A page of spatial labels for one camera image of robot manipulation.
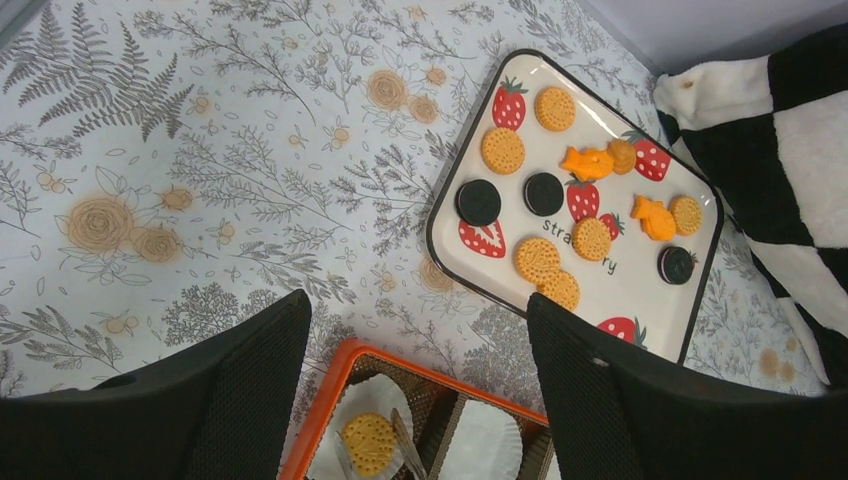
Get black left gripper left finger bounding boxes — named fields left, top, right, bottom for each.
left=1, top=290, right=312, bottom=479

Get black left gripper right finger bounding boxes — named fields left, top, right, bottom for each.
left=526, top=293, right=847, bottom=479

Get round yellow biscuit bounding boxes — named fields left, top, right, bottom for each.
left=669, top=196, right=702, bottom=236
left=572, top=217, right=612, bottom=262
left=537, top=270, right=580, bottom=311
left=481, top=127, right=525, bottom=175
left=513, top=237, right=561, bottom=285
left=341, top=412, right=397, bottom=478
left=534, top=87, right=576, bottom=132

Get orange cookie tin box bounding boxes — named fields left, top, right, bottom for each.
left=279, top=339, right=559, bottom=479

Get metal serving tongs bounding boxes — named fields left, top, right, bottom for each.
left=391, top=408, right=428, bottom=480

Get white paper cupcake liner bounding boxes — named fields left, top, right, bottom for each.
left=438, top=400, right=523, bottom=479
left=306, top=374, right=415, bottom=479

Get black sandwich cookie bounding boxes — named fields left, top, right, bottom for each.
left=455, top=179, right=502, bottom=227
left=657, top=246, right=697, bottom=285
left=523, top=172, right=564, bottom=217

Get orange fish shaped cookie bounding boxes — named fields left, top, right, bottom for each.
left=560, top=147, right=614, bottom=182
left=630, top=195, right=676, bottom=241

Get strawberry print white tray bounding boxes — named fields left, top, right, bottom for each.
left=426, top=49, right=724, bottom=362

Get small swirl orange cookie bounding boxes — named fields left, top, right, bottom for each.
left=606, top=139, right=637, bottom=175

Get checkered black white blanket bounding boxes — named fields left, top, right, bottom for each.
left=653, top=24, right=847, bottom=389

